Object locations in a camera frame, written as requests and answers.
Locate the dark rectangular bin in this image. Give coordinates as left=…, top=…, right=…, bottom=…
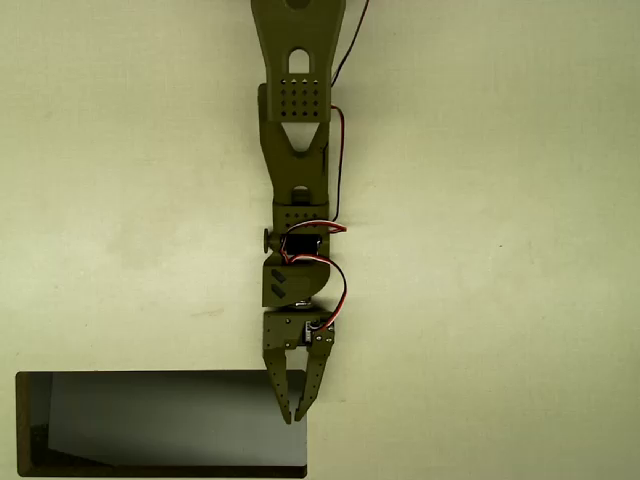
left=14, top=369, right=309, bottom=479

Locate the red white black servo cable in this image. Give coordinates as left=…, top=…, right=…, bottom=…
left=279, top=222, right=350, bottom=334

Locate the thin red black arm cable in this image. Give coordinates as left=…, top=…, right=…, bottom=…
left=327, top=0, right=372, bottom=226

